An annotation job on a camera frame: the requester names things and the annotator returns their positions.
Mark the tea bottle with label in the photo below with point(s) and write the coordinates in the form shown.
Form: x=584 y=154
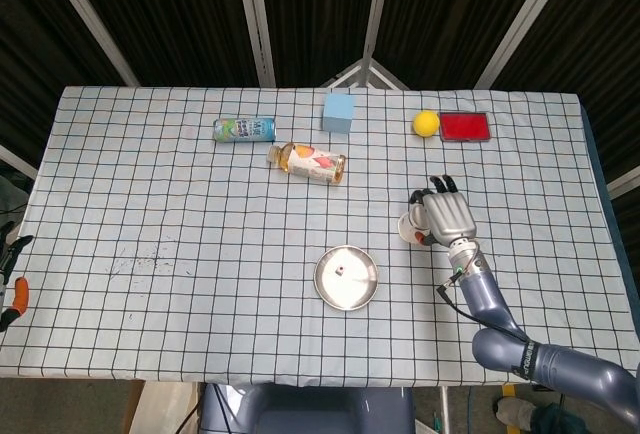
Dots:
x=307 y=162

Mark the yellow ball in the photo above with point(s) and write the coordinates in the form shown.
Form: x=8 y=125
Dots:
x=425 y=124

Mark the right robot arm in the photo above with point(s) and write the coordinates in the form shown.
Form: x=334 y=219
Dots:
x=485 y=299

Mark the grey shoe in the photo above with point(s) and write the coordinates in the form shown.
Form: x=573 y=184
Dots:
x=515 y=411

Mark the white metal frame post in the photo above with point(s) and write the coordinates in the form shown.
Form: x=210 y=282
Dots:
x=90 y=19
x=375 y=24
x=257 y=24
x=525 y=19

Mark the white triangular frame brace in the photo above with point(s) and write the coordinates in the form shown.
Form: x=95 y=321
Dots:
x=370 y=71

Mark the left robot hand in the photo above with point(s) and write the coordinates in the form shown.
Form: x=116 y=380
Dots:
x=20 y=294

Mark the red ink pad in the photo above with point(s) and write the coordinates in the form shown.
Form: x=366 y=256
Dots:
x=464 y=127

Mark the white metal frame bar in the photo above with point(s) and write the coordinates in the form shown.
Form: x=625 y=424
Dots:
x=625 y=181
x=17 y=161

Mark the blue green drink can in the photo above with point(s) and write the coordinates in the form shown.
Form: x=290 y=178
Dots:
x=245 y=130

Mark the grey green clothing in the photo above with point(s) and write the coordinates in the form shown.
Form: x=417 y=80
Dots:
x=11 y=199

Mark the round steel plate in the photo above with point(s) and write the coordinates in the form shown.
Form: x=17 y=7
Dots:
x=357 y=286

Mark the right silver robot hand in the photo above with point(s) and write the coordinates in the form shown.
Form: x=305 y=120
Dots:
x=450 y=216

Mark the white paper cup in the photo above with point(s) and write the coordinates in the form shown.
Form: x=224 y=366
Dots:
x=407 y=224

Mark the checkered tablecloth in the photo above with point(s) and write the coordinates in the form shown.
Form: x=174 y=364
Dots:
x=150 y=229

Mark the light blue cube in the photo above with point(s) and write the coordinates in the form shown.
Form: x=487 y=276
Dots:
x=339 y=113

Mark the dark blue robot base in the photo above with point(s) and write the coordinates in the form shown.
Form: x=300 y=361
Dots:
x=300 y=409

